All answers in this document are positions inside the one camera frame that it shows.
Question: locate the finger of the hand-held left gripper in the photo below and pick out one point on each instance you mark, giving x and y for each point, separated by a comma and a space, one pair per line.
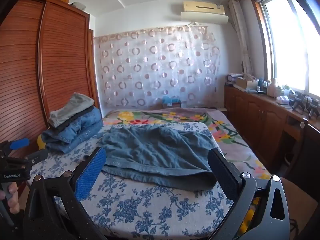
37, 156
20, 143

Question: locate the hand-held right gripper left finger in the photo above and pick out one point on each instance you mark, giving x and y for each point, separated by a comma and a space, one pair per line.
90, 172

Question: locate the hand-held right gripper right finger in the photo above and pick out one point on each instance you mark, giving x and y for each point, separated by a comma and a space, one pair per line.
222, 172

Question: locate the teal pants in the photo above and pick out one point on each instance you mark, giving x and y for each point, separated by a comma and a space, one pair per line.
155, 152

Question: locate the dark folded pants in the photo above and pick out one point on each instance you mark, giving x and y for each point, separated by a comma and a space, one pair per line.
75, 120

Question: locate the grey-green folded pants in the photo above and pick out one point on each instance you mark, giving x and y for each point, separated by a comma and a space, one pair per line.
72, 105

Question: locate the person's left hand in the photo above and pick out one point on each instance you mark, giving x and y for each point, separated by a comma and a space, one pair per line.
14, 200

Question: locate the yellow cushion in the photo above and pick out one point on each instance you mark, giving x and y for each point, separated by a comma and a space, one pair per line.
41, 142

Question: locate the blue folded jeans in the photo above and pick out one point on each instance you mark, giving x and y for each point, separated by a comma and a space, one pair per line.
80, 126
82, 140

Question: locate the pink floral blanket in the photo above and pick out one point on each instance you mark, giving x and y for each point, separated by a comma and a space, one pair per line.
225, 132

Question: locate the wooden sideboard cabinet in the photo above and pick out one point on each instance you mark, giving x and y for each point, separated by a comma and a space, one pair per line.
257, 120

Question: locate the waste bin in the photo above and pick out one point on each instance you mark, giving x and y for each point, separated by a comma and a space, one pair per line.
288, 162

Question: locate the brown seat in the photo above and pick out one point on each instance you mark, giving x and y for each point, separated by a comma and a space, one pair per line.
298, 200

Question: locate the wooden slatted wardrobe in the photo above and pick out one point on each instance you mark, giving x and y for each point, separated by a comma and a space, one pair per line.
50, 67

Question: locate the blue box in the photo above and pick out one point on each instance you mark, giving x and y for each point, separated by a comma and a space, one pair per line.
171, 103

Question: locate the white dock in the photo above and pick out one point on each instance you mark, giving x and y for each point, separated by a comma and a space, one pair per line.
283, 100

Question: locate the stack of papers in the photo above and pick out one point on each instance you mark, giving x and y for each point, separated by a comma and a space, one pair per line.
234, 78

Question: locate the blue bottle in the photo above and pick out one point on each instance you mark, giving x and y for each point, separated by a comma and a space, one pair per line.
260, 83

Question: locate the white bottle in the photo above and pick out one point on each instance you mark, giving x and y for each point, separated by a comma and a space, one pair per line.
272, 87

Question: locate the black tools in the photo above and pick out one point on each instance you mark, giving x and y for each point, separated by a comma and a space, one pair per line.
303, 102

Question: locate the sheer circle-pattern curtain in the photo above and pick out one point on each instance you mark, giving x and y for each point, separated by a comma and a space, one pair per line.
157, 67

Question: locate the beige window curtain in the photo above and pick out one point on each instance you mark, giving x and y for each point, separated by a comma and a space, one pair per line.
240, 37

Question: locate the window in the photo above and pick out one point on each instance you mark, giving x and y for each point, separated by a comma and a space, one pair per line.
290, 45

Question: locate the white box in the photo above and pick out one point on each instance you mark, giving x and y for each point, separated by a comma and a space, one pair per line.
78, 5

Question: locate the beige air conditioner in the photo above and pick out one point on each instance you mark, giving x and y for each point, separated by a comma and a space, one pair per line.
203, 13

